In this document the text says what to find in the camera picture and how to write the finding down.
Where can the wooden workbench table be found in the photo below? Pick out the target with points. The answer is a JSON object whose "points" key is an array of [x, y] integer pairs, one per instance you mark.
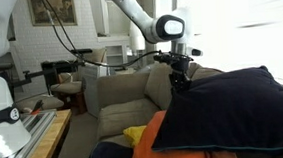
{"points": [[49, 142]]}

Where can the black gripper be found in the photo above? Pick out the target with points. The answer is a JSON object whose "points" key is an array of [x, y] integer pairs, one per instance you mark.
{"points": [[180, 71]]}

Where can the square dark blue pillow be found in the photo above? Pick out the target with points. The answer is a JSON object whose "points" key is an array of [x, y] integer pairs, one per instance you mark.
{"points": [[237, 112]]}

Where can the grey sofa back cushion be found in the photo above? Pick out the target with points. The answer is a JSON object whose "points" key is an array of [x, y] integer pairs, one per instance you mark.
{"points": [[204, 72], [160, 84]]}

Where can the beige armchair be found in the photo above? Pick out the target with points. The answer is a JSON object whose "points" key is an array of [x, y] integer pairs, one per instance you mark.
{"points": [[71, 84]]}

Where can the red clamp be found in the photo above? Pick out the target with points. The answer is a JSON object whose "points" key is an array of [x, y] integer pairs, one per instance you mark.
{"points": [[36, 108]]}

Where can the white built-in shelf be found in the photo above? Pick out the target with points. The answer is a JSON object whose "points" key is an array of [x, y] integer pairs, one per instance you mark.
{"points": [[116, 47]]}

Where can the grey sofa seat cushion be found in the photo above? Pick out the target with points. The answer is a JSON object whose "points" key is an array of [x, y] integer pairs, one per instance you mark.
{"points": [[127, 115]]}

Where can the white air purifier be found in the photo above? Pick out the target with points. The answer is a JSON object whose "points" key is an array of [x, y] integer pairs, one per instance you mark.
{"points": [[93, 89]]}

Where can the framed wall picture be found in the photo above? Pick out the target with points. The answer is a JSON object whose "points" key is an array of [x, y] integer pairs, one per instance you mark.
{"points": [[52, 10]]}

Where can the aluminium rail robot base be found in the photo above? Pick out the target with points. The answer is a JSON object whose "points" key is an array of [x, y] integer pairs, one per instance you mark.
{"points": [[34, 126]]}

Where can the grey-brown fabric sofa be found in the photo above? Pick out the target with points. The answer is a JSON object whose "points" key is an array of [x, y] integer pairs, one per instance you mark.
{"points": [[126, 100]]}

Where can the black stereo camera bar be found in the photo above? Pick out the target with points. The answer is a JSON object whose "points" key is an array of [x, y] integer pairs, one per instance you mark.
{"points": [[81, 51]]}

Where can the yellow pillow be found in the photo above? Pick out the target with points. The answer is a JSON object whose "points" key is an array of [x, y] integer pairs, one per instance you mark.
{"points": [[134, 134]]}

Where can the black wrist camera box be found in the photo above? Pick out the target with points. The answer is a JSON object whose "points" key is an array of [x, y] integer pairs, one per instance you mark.
{"points": [[196, 52]]}

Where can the orange square pillow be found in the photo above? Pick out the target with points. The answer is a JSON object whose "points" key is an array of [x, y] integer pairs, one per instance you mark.
{"points": [[153, 148]]}

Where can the beige ottoman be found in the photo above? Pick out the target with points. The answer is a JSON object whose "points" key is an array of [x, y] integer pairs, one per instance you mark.
{"points": [[46, 101]]}

